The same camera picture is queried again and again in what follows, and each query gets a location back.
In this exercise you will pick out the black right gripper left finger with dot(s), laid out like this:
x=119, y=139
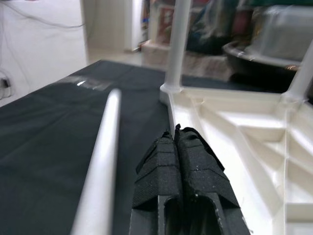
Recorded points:
x=156, y=176

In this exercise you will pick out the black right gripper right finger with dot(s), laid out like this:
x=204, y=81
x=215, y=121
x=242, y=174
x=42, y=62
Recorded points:
x=203, y=171

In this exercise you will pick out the white plastic table leg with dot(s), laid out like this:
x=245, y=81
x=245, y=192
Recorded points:
x=176, y=44
x=299, y=73
x=102, y=159

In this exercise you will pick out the patterned cloth covered stand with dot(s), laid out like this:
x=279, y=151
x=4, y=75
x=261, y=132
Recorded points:
x=207, y=66

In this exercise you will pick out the black tablecloth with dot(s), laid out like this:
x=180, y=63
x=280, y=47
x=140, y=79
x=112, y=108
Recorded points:
x=49, y=134

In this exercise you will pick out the clear plastic container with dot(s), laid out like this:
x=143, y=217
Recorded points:
x=281, y=31

